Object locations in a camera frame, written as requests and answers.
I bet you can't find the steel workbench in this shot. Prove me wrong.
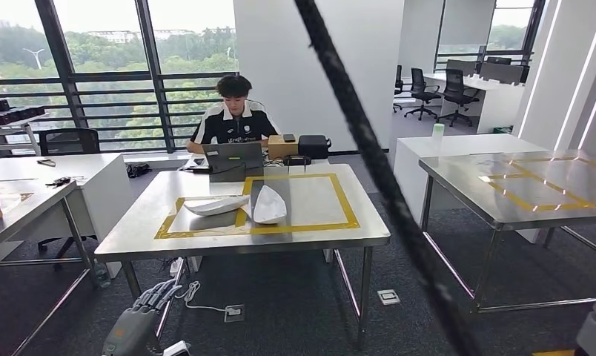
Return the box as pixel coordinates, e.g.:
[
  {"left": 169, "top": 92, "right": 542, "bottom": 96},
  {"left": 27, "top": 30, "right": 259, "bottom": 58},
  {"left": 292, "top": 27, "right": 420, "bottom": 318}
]
[
  {"left": 93, "top": 163, "right": 391, "bottom": 340},
  {"left": 418, "top": 149, "right": 596, "bottom": 315},
  {"left": 0, "top": 179, "right": 100, "bottom": 356}
]

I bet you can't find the black remote controller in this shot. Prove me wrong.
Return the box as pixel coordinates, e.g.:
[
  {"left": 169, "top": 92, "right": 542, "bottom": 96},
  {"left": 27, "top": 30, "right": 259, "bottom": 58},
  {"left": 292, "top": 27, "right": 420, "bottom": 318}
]
[{"left": 282, "top": 154, "right": 313, "bottom": 175}]

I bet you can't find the white elongated curved shell part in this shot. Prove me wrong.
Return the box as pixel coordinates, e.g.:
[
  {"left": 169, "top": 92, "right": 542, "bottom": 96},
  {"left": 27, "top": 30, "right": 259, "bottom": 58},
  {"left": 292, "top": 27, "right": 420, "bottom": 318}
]
[{"left": 184, "top": 194, "right": 251, "bottom": 217}]

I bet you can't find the white pointed flat shell part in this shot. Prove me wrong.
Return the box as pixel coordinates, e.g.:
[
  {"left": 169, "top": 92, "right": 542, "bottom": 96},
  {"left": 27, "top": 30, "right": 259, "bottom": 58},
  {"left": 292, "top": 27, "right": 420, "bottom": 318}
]
[{"left": 252, "top": 184, "right": 288, "bottom": 225}]

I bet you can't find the grey desk divider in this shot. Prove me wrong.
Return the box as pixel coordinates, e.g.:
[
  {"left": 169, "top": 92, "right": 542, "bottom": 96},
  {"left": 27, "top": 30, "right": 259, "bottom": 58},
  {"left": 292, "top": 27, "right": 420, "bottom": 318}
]
[
  {"left": 445, "top": 59, "right": 477, "bottom": 77},
  {"left": 478, "top": 62, "right": 525, "bottom": 85}
]

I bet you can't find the seated person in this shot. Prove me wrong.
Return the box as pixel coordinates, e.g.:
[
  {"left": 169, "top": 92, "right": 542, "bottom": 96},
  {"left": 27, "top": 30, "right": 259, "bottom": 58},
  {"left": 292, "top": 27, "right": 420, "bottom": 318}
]
[{"left": 185, "top": 74, "right": 279, "bottom": 155}]

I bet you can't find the black zipped carry case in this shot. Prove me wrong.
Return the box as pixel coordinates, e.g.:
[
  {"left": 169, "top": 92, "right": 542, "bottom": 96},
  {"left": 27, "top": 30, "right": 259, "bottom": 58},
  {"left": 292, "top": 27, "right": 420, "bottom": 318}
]
[{"left": 297, "top": 135, "right": 332, "bottom": 160}]

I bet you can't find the black tether rope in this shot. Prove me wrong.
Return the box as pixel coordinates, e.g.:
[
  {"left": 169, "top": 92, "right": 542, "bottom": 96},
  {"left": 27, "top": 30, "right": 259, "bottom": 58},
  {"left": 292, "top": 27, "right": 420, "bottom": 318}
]
[{"left": 293, "top": 0, "right": 483, "bottom": 356}]

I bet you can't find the black window frame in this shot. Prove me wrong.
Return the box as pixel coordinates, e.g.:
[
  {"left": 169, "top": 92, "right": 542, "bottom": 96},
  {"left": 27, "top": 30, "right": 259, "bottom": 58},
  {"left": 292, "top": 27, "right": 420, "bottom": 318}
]
[
  {"left": 433, "top": 0, "right": 547, "bottom": 70},
  {"left": 0, "top": 0, "right": 239, "bottom": 154}
]

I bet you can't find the grey laptop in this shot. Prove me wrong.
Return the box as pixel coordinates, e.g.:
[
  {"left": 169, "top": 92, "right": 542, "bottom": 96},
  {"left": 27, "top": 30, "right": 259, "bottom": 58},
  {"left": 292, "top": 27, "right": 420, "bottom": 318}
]
[{"left": 202, "top": 142, "right": 265, "bottom": 174}]

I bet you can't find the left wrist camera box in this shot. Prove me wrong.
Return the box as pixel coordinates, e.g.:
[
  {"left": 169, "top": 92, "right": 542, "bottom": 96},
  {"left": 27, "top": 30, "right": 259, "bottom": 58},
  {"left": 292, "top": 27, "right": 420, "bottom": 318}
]
[{"left": 162, "top": 340, "right": 193, "bottom": 356}]

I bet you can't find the white office desk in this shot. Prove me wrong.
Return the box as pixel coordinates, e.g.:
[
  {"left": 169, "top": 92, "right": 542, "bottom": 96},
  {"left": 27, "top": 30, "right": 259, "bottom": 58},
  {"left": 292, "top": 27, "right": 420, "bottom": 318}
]
[{"left": 422, "top": 72, "right": 526, "bottom": 134}]

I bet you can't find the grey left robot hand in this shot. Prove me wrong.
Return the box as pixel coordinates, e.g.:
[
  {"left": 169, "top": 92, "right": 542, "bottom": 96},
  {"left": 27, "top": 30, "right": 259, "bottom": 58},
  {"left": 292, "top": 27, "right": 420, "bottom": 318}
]
[{"left": 101, "top": 279, "right": 184, "bottom": 356}]

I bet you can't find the black moulded tray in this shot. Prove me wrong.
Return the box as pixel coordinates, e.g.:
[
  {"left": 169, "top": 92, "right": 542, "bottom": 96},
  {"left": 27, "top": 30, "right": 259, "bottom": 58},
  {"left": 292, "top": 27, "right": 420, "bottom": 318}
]
[{"left": 0, "top": 98, "right": 47, "bottom": 127}]

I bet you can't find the yellow tape marking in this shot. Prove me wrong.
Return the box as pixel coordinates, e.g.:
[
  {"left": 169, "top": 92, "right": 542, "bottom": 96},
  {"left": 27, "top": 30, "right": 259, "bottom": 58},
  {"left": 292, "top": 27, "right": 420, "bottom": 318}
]
[{"left": 480, "top": 156, "right": 596, "bottom": 213}]

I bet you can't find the black office chair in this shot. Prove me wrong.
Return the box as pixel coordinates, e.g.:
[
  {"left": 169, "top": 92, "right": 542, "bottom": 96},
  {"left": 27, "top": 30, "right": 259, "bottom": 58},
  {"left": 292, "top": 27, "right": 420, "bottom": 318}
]
[
  {"left": 392, "top": 65, "right": 405, "bottom": 113},
  {"left": 436, "top": 68, "right": 480, "bottom": 128},
  {"left": 37, "top": 128, "right": 102, "bottom": 157},
  {"left": 403, "top": 67, "right": 439, "bottom": 122}
]

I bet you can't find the silver floor socket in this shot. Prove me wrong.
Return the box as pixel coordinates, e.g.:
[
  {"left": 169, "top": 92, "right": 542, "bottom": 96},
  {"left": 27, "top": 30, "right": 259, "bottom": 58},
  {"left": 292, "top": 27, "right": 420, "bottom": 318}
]
[
  {"left": 376, "top": 289, "right": 401, "bottom": 306},
  {"left": 223, "top": 304, "right": 245, "bottom": 324}
]

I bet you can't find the brown cardboard box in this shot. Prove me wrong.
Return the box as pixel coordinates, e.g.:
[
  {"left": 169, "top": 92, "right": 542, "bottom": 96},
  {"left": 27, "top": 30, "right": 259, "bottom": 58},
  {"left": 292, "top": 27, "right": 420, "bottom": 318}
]
[{"left": 268, "top": 134, "right": 299, "bottom": 160}]

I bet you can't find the white power cable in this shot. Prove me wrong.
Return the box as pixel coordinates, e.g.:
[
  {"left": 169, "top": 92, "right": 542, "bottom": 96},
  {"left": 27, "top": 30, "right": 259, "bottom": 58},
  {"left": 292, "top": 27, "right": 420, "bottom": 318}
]
[{"left": 175, "top": 280, "right": 228, "bottom": 313}]

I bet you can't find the black gear pile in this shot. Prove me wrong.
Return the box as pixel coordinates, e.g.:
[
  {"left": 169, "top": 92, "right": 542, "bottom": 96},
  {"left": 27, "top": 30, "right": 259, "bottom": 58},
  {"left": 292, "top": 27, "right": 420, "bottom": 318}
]
[{"left": 126, "top": 162, "right": 153, "bottom": 179}]

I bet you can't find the white side table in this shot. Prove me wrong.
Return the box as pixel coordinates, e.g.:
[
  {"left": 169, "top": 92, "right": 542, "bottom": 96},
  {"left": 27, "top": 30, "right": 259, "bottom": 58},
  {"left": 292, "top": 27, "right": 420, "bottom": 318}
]
[{"left": 0, "top": 113, "right": 50, "bottom": 158}]

